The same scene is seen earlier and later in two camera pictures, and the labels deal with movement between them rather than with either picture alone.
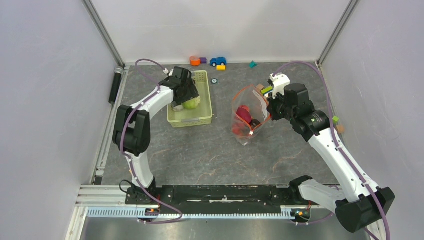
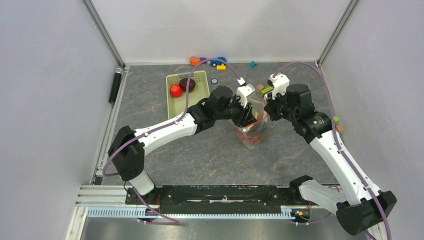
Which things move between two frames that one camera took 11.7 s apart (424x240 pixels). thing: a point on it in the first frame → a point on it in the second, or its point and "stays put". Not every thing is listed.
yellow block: [221, 67] stays put
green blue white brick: [267, 90] stays put
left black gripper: [191, 92] → [245, 116]
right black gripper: [271, 107] stays put
